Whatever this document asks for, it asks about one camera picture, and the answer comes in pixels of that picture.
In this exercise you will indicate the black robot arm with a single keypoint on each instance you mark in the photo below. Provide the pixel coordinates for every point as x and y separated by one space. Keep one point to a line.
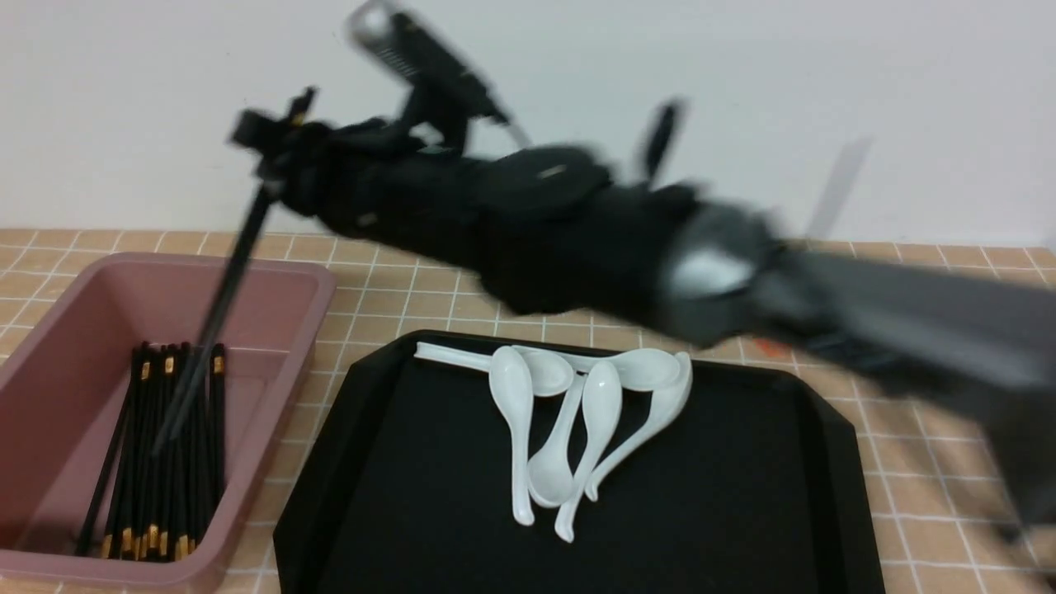
546 230

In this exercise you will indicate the black chopstick gold band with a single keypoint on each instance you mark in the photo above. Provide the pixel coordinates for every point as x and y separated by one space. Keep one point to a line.
164 475
135 482
217 402

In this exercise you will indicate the pink plastic bin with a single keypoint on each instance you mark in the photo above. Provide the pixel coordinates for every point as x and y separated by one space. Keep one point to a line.
61 392

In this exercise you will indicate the black plastic tray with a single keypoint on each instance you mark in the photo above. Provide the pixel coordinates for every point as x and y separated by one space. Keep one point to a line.
756 487

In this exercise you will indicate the white ceramic spoon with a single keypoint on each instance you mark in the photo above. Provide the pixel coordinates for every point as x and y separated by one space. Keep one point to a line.
549 474
665 405
550 373
601 408
511 389

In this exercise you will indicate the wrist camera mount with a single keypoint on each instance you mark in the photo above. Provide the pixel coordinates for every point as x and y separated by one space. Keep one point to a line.
421 58

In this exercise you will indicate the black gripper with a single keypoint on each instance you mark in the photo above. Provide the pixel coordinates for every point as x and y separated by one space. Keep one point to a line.
403 183

